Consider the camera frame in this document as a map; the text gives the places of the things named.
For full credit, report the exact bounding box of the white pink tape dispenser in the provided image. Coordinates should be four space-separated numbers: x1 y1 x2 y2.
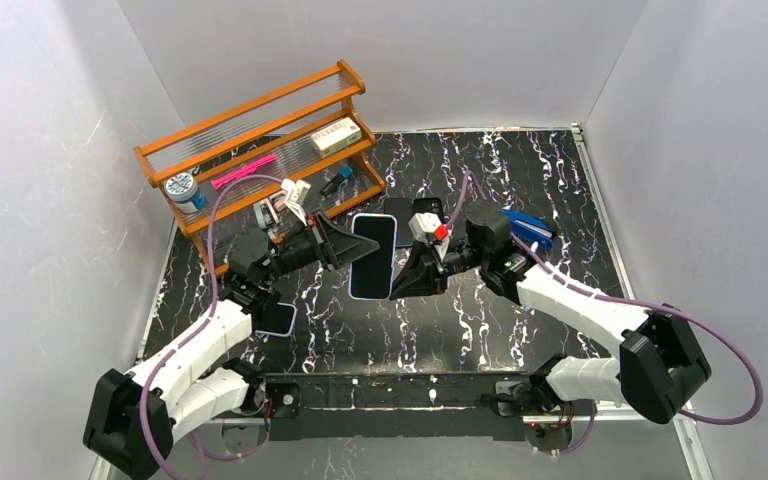
253 191 286 230

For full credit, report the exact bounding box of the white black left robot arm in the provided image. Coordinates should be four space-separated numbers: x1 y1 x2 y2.
82 211 380 479

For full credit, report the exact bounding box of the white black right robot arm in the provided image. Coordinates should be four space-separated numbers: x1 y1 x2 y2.
390 200 712 424

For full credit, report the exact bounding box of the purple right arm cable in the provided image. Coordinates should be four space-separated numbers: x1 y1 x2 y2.
446 170 764 458

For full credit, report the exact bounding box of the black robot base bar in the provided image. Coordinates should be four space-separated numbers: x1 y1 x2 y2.
221 370 574 458

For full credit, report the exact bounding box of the phone in purple case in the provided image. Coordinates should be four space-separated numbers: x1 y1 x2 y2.
252 303 297 338

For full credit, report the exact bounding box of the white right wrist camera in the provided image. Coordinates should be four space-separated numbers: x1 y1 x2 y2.
408 212 451 258

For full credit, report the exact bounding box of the black phone case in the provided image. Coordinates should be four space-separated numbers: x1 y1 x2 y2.
412 197 445 218

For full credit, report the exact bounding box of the blue stapler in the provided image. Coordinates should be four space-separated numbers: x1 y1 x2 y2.
502 209 556 250

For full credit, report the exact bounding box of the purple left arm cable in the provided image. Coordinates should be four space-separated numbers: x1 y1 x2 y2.
140 173 293 480

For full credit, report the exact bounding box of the black phone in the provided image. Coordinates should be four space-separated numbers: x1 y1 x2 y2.
383 197 414 248

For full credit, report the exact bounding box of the pink comb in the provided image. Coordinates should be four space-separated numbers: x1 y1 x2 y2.
210 153 276 190

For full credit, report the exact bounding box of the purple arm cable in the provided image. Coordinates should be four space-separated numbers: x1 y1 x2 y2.
446 170 764 458
140 173 293 480

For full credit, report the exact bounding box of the blue white jar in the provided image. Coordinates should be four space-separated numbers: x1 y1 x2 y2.
163 172 207 214

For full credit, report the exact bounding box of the black blue marker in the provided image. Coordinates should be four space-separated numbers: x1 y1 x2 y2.
320 166 354 197

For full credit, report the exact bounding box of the orange wooden shelf rack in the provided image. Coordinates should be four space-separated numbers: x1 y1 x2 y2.
134 60 385 275

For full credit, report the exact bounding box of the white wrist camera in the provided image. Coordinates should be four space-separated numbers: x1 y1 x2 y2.
408 212 451 258
281 178 311 225

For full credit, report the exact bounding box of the white red small box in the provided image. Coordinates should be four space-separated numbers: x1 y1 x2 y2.
310 117 362 158

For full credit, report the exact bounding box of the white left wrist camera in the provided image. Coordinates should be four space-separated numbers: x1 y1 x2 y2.
281 178 311 225

